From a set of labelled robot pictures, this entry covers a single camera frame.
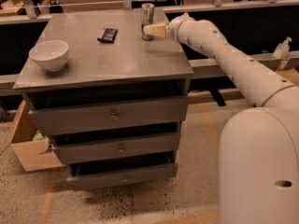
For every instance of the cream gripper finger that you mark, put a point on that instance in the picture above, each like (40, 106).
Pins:
(157, 29)

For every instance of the silver redbull can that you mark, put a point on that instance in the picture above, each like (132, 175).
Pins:
(147, 12)

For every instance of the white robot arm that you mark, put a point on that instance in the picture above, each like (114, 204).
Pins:
(258, 155)

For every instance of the white ceramic bowl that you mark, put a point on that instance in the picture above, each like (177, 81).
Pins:
(51, 55)

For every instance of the black snack bar packet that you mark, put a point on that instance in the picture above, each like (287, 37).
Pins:
(108, 35)

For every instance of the grey drawer cabinet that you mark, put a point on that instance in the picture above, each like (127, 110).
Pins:
(128, 69)

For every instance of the clear pump sanitizer bottle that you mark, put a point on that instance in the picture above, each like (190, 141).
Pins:
(282, 48)

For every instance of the middle grey drawer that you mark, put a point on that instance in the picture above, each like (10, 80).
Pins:
(117, 148)

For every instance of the grey drawer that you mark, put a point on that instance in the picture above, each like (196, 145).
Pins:
(89, 118)
(117, 148)
(124, 177)

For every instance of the top grey drawer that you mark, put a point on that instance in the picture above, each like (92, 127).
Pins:
(89, 118)

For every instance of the bottom grey drawer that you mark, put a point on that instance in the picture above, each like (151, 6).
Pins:
(124, 177)

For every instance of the brown cardboard box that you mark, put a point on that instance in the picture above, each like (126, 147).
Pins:
(33, 153)

